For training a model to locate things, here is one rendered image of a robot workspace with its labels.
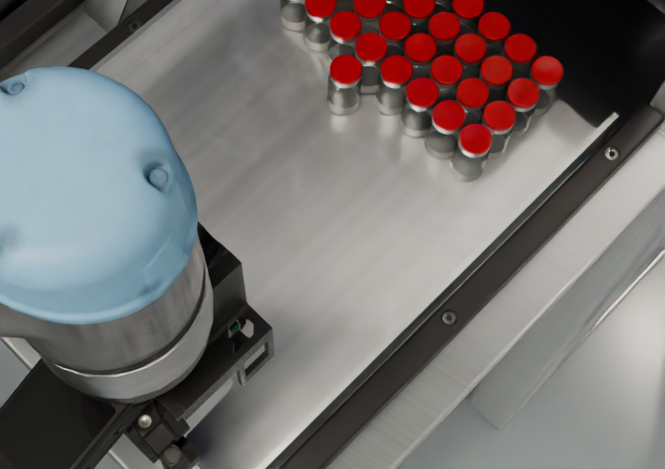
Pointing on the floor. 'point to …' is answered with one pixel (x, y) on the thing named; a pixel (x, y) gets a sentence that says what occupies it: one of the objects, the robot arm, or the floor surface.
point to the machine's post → (569, 314)
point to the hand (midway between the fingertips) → (143, 438)
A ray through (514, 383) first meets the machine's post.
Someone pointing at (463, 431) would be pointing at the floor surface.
